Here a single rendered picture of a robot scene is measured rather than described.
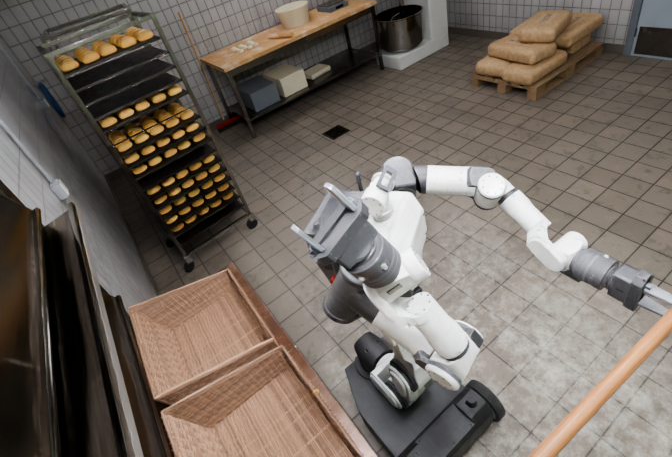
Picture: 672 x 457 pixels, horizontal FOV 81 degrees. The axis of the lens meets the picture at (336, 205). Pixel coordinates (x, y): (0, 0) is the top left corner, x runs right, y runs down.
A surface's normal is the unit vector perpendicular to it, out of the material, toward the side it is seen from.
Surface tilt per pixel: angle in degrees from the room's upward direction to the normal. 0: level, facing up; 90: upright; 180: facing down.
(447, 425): 0
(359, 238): 83
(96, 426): 9
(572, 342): 0
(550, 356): 0
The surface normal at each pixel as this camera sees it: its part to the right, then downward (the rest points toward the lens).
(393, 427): -0.23, -0.75
